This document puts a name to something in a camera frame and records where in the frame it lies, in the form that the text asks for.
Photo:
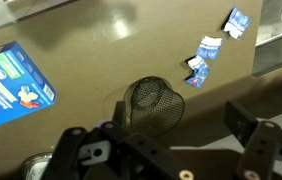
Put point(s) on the blue white snack packet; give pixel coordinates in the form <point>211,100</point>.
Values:
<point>199,71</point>
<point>237,23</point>
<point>209,48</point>

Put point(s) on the stainless steel sink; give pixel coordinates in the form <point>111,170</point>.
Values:
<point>274,20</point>

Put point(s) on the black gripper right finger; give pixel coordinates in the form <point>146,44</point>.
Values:
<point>259,146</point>

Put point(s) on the blue snack cardboard box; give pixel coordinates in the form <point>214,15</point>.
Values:
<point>11,86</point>

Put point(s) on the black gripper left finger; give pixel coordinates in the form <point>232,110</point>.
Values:
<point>131,156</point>

